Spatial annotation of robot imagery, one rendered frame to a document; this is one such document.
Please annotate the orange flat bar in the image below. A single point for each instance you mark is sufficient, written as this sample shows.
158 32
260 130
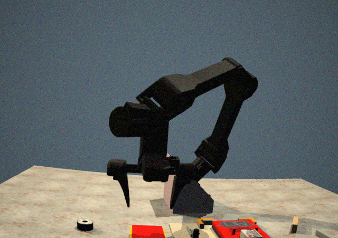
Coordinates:
295 224

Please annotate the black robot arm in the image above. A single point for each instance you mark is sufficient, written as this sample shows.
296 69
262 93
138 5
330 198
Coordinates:
176 93

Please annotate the black toy tyre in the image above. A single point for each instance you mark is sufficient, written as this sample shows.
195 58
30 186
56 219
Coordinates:
85 224

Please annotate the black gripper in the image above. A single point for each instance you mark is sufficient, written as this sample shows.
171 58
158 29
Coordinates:
118 168

